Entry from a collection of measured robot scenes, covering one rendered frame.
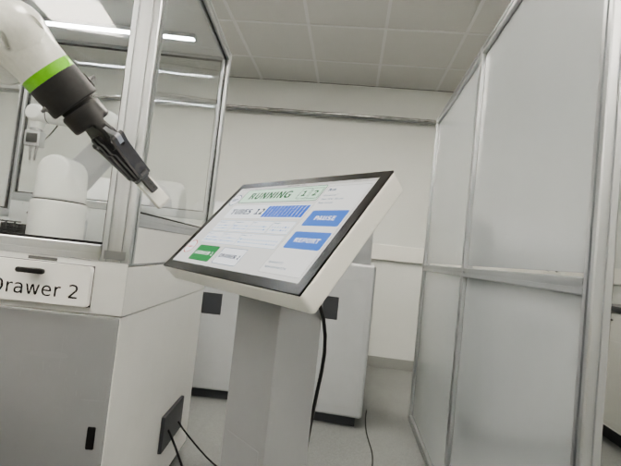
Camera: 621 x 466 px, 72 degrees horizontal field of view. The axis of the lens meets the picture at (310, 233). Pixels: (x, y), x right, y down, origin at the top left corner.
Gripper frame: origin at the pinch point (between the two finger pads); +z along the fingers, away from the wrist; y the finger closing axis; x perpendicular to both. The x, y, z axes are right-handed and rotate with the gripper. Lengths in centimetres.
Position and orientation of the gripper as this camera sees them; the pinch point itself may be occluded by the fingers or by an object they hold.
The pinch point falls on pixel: (152, 191)
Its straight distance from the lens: 94.3
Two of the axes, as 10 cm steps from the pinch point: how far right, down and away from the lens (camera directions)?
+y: -6.6, -0.3, 7.5
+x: -5.5, 6.9, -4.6
